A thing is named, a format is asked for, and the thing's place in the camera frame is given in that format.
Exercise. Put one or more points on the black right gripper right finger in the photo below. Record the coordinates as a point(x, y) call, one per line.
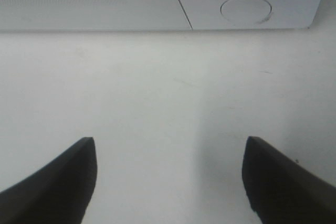
point(281, 191)

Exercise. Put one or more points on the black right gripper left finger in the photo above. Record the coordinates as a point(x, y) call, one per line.
point(59, 192)

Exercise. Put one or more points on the round white door button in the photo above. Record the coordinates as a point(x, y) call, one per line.
point(246, 11)

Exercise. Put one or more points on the white microwave door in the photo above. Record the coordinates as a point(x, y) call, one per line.
point(92, 15)

